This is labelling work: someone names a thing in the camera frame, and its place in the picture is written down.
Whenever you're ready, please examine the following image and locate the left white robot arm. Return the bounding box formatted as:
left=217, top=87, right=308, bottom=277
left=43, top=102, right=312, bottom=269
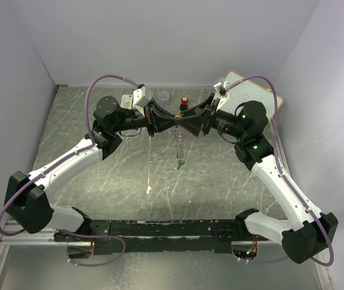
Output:
left=4, top=96, right=177, bottom=241

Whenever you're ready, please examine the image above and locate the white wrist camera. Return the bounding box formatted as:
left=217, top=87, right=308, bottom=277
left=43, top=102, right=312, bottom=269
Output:
left=132, top=85, right=153, bottom=111
left=213, top=77, right=230, bottom=109

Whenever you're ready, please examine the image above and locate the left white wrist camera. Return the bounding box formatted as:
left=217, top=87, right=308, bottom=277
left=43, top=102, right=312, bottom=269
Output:
left=132, top=85, right=153, bottom=111

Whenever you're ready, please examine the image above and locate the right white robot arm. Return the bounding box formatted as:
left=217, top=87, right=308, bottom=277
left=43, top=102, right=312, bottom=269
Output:
left=176, top=96, right=338, bottom=266

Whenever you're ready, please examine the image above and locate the purple cable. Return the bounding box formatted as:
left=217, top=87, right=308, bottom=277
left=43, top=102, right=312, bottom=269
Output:
left=0, top=73, right=139, bottom=239
left=222, top=75, right=335, bottom=267

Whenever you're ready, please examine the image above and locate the clear plastic clip jar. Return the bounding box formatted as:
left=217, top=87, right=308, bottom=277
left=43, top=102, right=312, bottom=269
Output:
left=158, top=91, right=170, bottom=106

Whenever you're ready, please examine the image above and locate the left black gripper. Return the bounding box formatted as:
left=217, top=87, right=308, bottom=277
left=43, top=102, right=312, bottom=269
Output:
left=112, top=97, right=178, bottom=137

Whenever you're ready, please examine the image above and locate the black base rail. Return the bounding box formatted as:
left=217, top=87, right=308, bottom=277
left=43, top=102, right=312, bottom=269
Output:
left=53, top=219, right=272, bottom=256

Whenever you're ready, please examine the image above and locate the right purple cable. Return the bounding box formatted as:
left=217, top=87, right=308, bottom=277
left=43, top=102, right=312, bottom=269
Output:
left=222, top=75, right=335, bottom=267

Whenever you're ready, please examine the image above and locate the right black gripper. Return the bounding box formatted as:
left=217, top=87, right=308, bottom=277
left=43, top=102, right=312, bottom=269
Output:
left=175, top=93, right=247, bottom=140

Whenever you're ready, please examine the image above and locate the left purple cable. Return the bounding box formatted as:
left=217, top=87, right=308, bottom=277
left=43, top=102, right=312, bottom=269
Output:
left=0, top=73, right=139, bottom=239

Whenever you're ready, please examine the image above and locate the green white staple box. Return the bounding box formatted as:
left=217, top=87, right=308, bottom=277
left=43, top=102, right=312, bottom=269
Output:
left=120, top=94, right=133, bottom=109

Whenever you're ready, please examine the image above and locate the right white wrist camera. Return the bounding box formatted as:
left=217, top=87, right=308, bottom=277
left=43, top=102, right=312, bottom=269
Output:
left=213, top=77, right=230, bottom=109

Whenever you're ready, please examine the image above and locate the white framed whiteboard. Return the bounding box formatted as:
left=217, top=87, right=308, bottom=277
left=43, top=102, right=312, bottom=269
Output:
left=218, top=79, right=274, bottom=129

